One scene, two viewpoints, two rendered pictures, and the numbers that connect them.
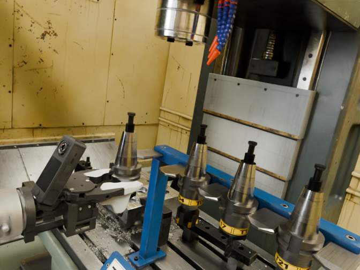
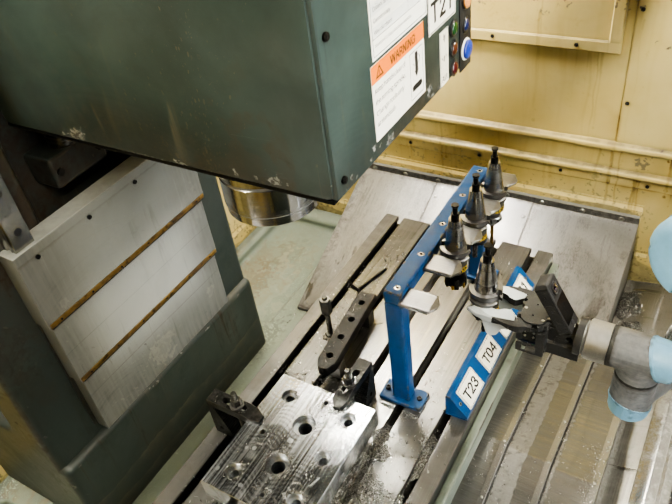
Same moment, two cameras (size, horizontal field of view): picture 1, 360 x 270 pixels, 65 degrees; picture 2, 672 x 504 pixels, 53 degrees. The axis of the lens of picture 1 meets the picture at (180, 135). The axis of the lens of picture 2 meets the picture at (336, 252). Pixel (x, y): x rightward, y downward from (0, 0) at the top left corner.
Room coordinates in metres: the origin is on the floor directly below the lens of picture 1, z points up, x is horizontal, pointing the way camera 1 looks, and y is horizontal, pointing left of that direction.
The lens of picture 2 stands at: (0.94, 0.96, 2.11)
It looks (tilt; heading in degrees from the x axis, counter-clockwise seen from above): 39 degrees down; 261
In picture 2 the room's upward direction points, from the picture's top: 9 degrees counter-clockwise
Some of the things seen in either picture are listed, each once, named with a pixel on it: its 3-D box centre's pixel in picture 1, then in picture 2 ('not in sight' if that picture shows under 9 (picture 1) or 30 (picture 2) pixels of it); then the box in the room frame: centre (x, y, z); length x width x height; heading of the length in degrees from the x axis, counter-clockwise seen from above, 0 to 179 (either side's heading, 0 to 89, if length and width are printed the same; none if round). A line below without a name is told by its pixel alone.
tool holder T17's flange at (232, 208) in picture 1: (238, 204); (475, 219); (0.46, -0.12, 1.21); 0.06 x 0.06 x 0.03
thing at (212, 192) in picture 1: (214, 192); (465, 234); (0.50, -0.08, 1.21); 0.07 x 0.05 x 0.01; 135
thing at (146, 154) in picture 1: (145, 154); (421, 301); (0.65, 0.08, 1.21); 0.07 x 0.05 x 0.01; 135
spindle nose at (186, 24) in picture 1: (183, 19); (269, 167); (0.88, 0.04, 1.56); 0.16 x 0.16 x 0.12
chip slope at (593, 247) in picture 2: not in sight; (445, 286); (0.42, -0.41, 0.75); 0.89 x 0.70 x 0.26; 135
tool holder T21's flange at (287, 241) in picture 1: (299, 238); (493, 191); (0.38, -0.20, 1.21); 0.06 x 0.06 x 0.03
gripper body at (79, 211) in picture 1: (59, 205); (550, 329); (0.44, 0.19, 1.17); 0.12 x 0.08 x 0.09; 135
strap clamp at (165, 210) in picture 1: (153, 212); (352, 391); (0.80, 0.04, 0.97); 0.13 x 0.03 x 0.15; 45
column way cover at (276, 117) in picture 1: (242, 141); (139, 281); (1.19, -0.27, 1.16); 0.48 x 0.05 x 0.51; 45
